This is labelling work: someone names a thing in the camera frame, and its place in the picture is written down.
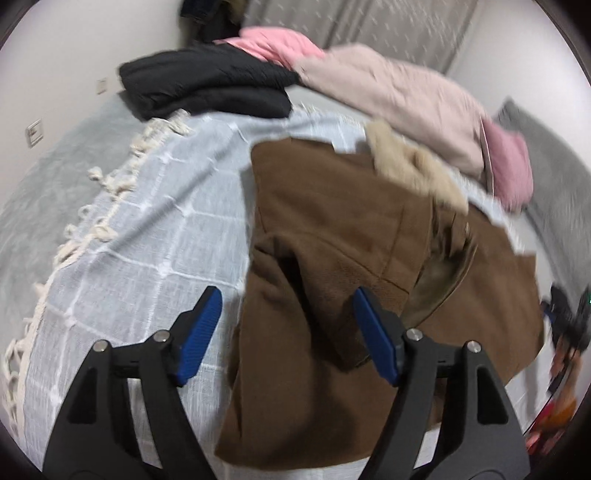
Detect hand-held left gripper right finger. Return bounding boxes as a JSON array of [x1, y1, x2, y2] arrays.
[[352, 286, 532, 480]]

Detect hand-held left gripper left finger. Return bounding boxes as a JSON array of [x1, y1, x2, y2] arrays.
[[44, 285, 223, 480]]

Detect brown jacket with fur collar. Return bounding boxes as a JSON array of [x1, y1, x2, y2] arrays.
[[215, 120, 546, 472]]

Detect dark hanging clothes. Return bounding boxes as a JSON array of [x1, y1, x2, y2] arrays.
[[179, 0, 245, 31]]

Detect red object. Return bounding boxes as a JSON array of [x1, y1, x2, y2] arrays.
[[526, 397, 578, 457]]

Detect light blue checked fringed blanket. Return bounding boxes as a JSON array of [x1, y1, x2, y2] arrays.
[[0, 106, 546, 480]]

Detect grey pillow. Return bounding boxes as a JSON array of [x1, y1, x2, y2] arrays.
[[492, 97, 591, 287]]

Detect pink velvet pillow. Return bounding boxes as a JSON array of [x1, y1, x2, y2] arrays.
[[480, 117, 535, 213]]

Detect pale pink jacket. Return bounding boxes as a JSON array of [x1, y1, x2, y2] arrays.
[[293, 44, 497, 178]]

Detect black folded garment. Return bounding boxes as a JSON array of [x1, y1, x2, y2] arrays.
[[119, 44, 301, 121]]

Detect bright pink garment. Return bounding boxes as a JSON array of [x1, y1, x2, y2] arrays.
[[213, 26, 328, 70]]

